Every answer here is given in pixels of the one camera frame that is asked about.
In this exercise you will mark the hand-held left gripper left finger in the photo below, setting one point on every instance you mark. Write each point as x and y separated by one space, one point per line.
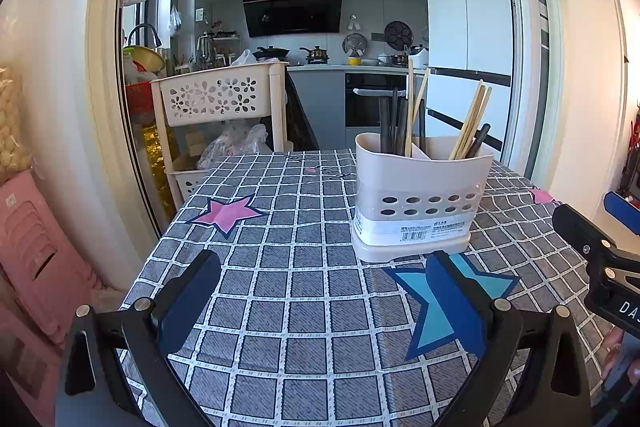
190 302

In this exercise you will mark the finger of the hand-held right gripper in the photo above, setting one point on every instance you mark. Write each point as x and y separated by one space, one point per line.
580 227
622 209

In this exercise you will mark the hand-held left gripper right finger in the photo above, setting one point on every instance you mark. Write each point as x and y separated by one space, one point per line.
457 307

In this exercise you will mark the white plastic utensil holder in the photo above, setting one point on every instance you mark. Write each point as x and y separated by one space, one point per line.
415 227

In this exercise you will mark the blue floral bamboo chopstick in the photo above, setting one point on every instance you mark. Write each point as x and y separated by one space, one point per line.
421 97

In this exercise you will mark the person's right hand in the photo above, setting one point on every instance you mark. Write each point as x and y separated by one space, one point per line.
612 352

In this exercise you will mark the grey checked tablecloth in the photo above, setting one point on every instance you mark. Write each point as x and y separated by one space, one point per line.
300 267

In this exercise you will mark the gold foil bag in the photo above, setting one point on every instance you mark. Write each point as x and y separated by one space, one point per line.
157 157

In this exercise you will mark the stack of pink plastic stools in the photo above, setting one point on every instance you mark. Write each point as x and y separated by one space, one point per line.
45 247

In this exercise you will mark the clear crumpled plastic bag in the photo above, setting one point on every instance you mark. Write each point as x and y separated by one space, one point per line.
235 142

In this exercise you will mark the pink plastic stool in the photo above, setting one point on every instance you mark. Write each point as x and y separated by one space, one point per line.
25 357

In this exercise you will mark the cream flower-cutout storage cart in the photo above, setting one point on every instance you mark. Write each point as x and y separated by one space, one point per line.
215 94

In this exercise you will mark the red plastic basket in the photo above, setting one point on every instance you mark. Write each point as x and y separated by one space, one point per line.
137 97

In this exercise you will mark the black built-in oven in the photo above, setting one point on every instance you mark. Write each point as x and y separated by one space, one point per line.
362 107

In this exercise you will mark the grey lower kitchen cabinet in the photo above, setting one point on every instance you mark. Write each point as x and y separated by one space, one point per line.
320 107

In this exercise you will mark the white rice cooker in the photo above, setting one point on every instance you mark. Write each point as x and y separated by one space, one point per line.
417 58

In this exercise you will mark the white refrigerator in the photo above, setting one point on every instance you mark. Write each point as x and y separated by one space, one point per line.
480 7

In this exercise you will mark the yellow plastic basin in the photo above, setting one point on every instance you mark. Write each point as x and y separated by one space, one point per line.
145 57

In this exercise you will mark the bag of round puffed snacks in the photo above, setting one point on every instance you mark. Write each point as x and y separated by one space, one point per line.
12 127

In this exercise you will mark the white plastic bag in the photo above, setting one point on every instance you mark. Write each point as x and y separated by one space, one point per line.
243 58

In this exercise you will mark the black wok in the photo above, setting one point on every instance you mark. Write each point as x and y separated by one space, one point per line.
270 53

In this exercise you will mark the lidded cooking pot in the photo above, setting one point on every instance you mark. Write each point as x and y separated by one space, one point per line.
316 55

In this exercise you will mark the hanging clear plastic bag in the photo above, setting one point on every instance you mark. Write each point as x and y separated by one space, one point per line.
175 24

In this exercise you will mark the curved kitchen faucet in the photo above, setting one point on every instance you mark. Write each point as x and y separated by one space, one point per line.
142 26

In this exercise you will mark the black range hood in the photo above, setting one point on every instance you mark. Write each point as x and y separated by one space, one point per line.
292 9

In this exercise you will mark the black round wall strainer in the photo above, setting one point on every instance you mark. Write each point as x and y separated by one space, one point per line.
398 34

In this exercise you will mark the grey round wall strainer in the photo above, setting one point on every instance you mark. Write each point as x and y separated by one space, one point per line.
355 43

